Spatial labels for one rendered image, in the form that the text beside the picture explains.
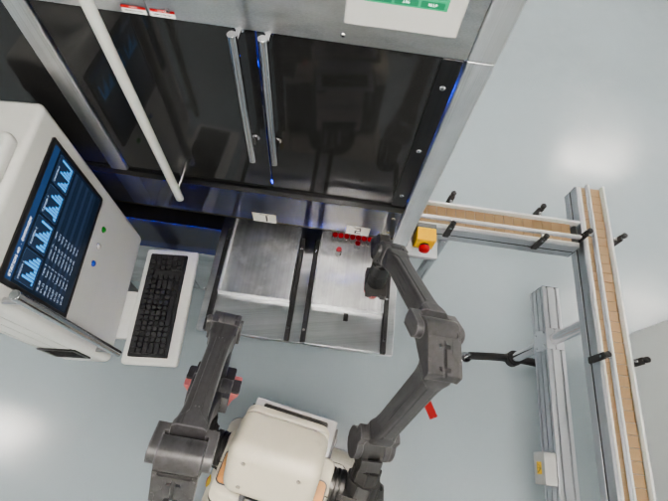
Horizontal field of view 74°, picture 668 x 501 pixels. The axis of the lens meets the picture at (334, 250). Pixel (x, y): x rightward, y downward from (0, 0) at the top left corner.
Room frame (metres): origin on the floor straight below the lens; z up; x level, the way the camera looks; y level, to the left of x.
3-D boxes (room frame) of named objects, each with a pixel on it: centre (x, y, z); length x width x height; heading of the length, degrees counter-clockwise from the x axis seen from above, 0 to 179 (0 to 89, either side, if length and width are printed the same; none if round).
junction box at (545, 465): (0.09, -0.97, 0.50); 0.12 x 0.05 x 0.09; 1
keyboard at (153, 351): (0.44, 0.62, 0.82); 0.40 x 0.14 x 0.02; 5
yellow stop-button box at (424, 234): (0.79, -0.32, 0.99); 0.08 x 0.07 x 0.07; 1
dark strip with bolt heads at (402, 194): (0.76, -0.18, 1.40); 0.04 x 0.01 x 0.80; 91
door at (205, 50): (0.77, 0.46, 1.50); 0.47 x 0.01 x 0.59; 91
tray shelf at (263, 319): (0.60, 0.09, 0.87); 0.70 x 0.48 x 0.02; 91
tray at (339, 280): (0.67, -0.08, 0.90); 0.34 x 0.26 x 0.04; 1
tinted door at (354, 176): (0.77, 0.01, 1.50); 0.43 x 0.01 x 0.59; 91
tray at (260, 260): (0.66, 0.26, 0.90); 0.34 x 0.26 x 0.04; 1
